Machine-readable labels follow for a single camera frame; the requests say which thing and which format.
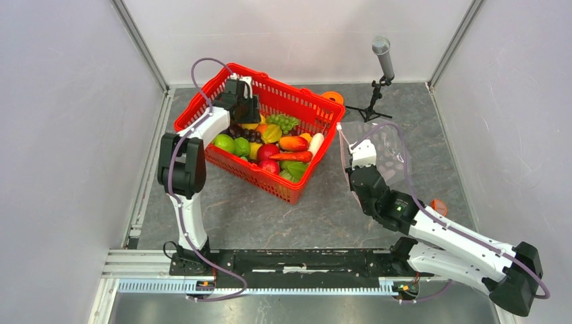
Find red plastic basket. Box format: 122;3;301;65
173;62;347;205

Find clear zip top bag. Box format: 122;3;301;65
336;119;411;189

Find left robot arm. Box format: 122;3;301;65
157;74;260;275

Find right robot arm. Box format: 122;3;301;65
345;166;543;317

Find purple toy grapes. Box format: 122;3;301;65
225;124;264;144

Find green toy apple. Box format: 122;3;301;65
212;134;235;154

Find green toy pepper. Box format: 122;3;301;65
233;137;251;157

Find yellow green toy starfruit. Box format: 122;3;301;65
261;124;283;144

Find green toy grapes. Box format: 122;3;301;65
266;113;300;134

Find red toy apple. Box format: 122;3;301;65
258;159;281;175

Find orange red toy mango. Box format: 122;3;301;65
278;136;309;153

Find white toy radish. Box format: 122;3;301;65
308;133;324;158

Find black microphone tripod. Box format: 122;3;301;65
345;76;393;123

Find orange toy carrot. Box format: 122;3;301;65
269;151;314;163

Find orange toy block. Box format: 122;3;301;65
431;199;448;216

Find orange round toy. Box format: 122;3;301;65
321;91;345;105

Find grey microphone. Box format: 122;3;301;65
372;35;395;81

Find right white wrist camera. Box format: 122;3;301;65
349;139;377;169

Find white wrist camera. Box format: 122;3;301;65
349;139;377;169
239;76;254;99

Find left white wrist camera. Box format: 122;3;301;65
239;76;254;99

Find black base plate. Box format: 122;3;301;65
169;248;421;290

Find aluminium frame rail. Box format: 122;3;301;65
87;248;452;324

